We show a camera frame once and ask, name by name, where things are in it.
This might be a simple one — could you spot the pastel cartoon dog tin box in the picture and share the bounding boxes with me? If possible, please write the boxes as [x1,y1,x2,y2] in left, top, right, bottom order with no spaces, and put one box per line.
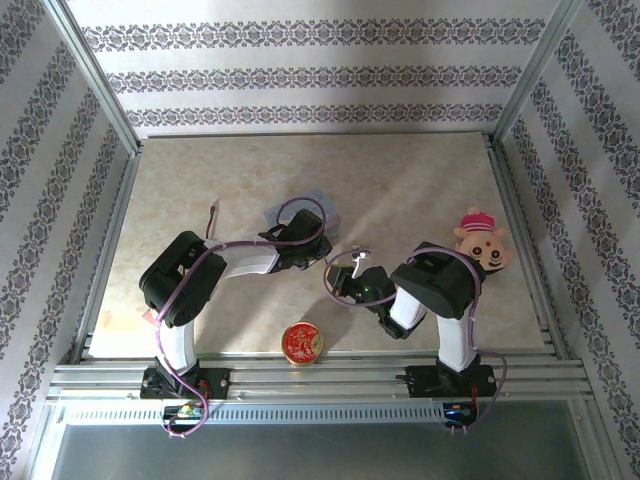
[263,188,344,242]

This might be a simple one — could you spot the round red gold tin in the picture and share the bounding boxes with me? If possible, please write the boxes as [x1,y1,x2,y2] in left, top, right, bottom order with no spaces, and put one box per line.
[281,322,325,368]

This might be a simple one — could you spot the small card with pattern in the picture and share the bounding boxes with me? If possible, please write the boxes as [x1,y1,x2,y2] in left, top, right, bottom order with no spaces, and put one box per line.
[206,198,222,239]

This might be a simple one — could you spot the plush doll with pink hat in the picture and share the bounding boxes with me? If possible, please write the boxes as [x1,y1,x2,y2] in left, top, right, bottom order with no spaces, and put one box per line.
[453,207,516,274]

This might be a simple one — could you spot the grey metal sheet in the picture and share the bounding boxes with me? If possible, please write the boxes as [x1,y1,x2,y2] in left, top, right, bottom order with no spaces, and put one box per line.
[49,419,601,480]

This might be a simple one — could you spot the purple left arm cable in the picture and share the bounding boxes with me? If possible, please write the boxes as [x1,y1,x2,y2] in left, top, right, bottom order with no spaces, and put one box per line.
[152,196,332,441]

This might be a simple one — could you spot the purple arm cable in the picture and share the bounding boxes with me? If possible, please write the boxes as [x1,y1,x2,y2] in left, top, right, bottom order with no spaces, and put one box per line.
[152,196,332,441]
[322,248,509,436]

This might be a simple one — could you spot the aluminium front frame rails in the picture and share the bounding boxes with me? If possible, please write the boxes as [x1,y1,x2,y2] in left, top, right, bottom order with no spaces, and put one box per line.
[47,351,592,402]

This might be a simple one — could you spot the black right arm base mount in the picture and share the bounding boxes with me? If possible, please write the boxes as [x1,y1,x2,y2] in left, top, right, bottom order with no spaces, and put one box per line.
[394,362,499,400]

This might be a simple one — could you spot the slotted grey cable duct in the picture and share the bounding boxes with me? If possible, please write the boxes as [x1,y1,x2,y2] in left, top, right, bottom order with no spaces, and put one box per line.
[59,403,447,424]

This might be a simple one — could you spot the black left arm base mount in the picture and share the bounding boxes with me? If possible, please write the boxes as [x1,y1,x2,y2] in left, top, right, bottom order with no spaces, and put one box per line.
[139,367,232,401]

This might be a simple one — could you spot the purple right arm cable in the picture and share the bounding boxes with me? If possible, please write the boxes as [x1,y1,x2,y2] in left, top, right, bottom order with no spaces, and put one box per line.
[322,248,509,436]

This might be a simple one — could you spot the aluminium side rail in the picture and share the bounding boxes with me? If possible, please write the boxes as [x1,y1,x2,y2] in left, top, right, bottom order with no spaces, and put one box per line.
[482,133,572,361]
[69,144,145,366]

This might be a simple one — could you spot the aluminium frame post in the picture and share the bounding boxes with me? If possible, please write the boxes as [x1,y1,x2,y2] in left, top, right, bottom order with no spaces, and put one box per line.
[491,0,585,147]
[43,0,145,157]

